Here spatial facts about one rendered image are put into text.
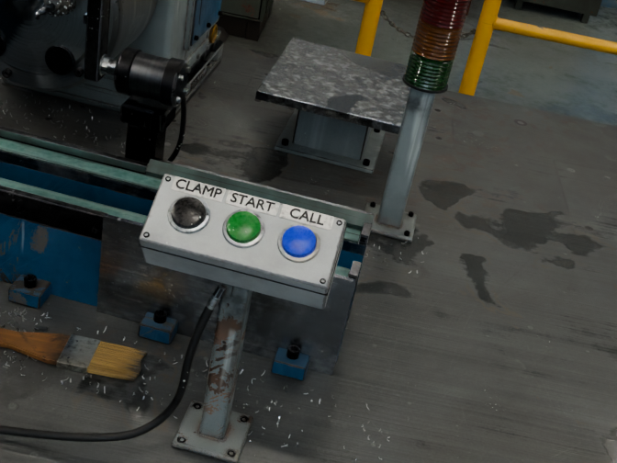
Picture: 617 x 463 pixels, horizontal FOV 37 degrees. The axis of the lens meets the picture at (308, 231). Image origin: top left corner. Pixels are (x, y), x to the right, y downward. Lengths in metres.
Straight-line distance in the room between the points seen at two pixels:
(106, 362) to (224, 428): 0.17
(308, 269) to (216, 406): 0.22
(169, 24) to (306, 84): 0.24
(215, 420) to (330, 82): 0.74
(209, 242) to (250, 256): 0.04
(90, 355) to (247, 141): 0.61
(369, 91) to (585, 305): 0.49
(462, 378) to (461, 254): 0.29
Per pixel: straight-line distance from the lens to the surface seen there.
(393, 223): 1.37
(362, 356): 1.12
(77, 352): 1.05
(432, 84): 1.27
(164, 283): 1.06
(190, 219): 0.80
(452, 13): 1.23
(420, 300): 1.24
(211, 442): 0.96
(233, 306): 0.86
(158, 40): 1.51
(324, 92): 1.49
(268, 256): 0.79
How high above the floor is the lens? 1.49
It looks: 31 degrees down
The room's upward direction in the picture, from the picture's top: 12 degrees clockwise
